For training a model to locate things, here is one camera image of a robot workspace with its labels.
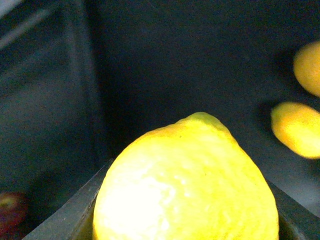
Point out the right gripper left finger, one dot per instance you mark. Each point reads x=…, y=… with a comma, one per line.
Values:
x=74, y=220

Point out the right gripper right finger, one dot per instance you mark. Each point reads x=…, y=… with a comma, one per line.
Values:
x=295, y=221

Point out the yellow lemon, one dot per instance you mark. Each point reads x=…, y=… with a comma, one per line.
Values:
x=186, y=181
x=297, y=126
x=306, y=67

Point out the red apple near left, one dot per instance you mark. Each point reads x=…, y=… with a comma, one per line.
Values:
x=13, y=212

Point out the black near right tray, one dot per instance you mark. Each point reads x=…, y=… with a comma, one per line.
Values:
x=81, y=79

